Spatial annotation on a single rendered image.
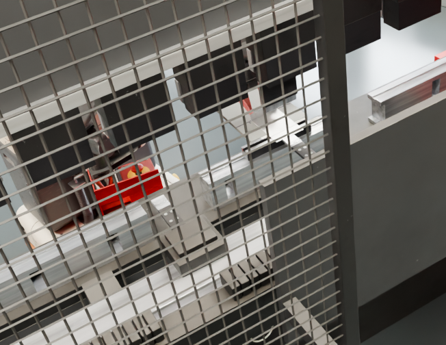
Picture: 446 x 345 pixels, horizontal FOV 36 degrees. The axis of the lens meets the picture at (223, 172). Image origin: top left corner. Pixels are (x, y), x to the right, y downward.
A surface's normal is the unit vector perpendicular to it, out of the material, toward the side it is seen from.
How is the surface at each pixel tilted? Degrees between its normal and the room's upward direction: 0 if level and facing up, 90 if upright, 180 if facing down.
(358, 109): 0
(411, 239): 90
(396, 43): 0
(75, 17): 90
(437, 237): 90
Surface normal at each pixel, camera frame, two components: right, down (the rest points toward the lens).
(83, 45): 0.47, 0.50
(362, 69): -0.15, -0.77
